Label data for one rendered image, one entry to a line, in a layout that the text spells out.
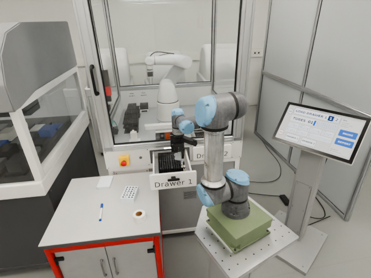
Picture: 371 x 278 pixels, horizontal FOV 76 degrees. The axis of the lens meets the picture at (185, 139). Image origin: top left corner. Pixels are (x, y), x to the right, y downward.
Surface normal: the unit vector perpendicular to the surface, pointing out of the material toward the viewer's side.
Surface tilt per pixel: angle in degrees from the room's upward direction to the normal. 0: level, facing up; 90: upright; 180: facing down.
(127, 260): 90
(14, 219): 90
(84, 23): 90
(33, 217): 90
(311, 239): 5
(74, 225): 0
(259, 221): 1
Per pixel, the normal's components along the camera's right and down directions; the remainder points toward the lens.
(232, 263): -0.03, -0.89
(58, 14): 0.18, 0.44
